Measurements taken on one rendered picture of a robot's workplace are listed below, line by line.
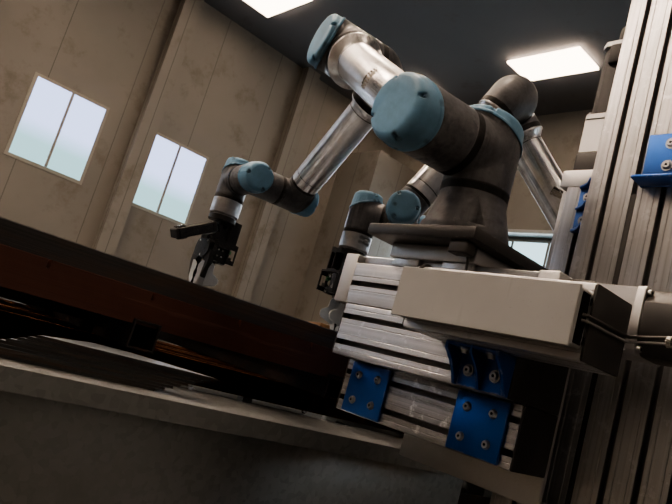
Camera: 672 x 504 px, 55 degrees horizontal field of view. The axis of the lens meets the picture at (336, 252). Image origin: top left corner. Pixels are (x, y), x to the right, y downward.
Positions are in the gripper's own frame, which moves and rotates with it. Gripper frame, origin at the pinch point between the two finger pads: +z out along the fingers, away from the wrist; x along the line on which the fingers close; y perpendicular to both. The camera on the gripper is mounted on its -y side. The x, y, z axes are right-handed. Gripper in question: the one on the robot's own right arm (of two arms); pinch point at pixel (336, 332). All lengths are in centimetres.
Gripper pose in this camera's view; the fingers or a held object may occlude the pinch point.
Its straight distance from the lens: 159.5
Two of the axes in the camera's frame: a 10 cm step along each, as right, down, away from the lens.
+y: -7.3, -3.2, -6.0
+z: -2.7, 9.5, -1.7
